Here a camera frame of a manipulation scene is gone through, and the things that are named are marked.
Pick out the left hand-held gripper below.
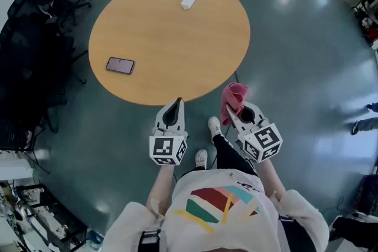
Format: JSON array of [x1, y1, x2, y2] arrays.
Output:
[[149, 97, 189, 166]]

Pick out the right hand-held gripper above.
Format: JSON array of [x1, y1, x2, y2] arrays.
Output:
[[226, 101, 284, 163]]

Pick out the pink cloth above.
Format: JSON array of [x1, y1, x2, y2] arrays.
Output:
[[220, 82, 250, 127]]

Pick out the person's left forearm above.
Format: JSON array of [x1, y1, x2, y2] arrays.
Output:
[[146, 163, 178, 218]]

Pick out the person's right forearm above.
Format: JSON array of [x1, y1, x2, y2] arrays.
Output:
[[256, 158, 287, 201]]

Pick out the white sneaker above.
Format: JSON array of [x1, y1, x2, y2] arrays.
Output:
[[194, 149, 209, 171], [207, 116, 222, 144]]

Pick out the black trousers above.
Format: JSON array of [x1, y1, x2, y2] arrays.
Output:
[[184, 134, 260, 178]]

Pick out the black smartphone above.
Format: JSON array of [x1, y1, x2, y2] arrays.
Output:
[[105, 57, 136, 75]]

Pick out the white printed t-shirt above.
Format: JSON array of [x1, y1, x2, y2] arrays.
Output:
[[102, 168, 330, 252]]

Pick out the black equipment case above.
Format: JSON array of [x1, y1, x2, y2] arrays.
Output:
[[356, 174, 378, 216]]

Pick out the black equipment cart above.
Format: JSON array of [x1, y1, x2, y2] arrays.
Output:
[[16, 184, 89, 252]]

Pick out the black bag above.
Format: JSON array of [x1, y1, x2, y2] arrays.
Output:
[[329, 215, 378, 249]]

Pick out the white side table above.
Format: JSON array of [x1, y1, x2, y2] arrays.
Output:
[[0, 150, 35, 179]]

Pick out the black shoulder strap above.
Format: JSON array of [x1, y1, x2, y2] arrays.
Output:
[[137, 228, 162, 252], [279, 214, 317, 252]]

